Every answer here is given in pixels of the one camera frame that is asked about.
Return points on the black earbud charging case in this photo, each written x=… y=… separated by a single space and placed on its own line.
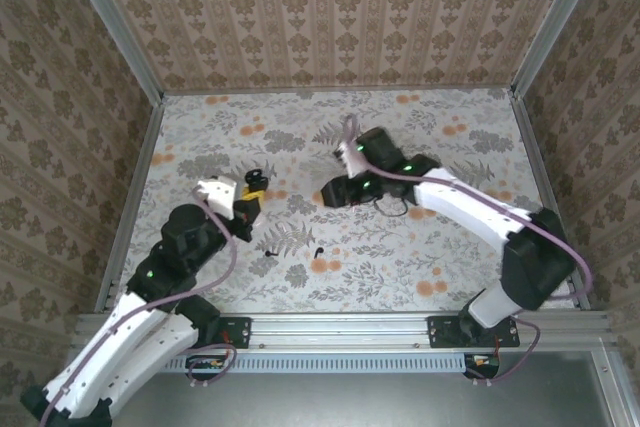
x=256 y=176

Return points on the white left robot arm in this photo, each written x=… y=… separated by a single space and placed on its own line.
x=125 y=342

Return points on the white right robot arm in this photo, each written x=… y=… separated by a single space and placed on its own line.
x=480 y=212

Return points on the floral patterned table cover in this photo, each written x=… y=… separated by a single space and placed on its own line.
x=380 y=257

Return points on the small controller board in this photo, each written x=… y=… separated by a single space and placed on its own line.
x=207 y=364
x=482 y=364

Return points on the grey metal panel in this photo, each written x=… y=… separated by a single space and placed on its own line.
x=350 y=399

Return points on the aluminium side rail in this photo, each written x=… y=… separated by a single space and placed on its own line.
x=132 y=197
x=545 y=172

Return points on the long aluminium base rail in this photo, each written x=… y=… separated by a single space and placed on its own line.
x=340 y=332

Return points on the aluminium frame post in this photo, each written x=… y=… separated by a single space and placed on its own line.
x=112 y=22
x=555 y=22

